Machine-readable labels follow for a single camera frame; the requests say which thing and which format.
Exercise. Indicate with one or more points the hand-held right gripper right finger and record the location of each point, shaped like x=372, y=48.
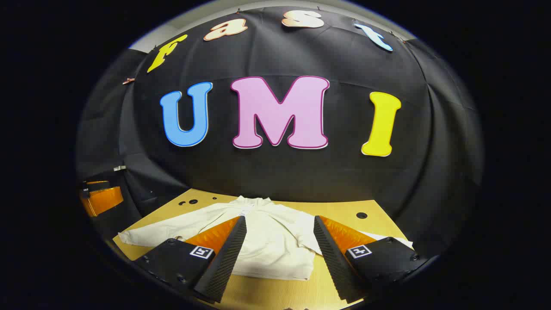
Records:
x=333, y=258

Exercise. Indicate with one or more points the black backdrop cloth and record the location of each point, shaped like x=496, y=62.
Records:
x=275, y=172

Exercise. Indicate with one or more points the white sweatshirt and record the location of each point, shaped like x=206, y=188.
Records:
x=275, y=241

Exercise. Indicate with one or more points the small metal clip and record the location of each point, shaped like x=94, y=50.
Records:
x=128, y=80
x=119, y=168

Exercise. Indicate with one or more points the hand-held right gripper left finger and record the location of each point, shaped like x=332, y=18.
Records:
x=224, y=262

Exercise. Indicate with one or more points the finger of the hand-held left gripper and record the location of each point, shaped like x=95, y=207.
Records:
x=103, y=200

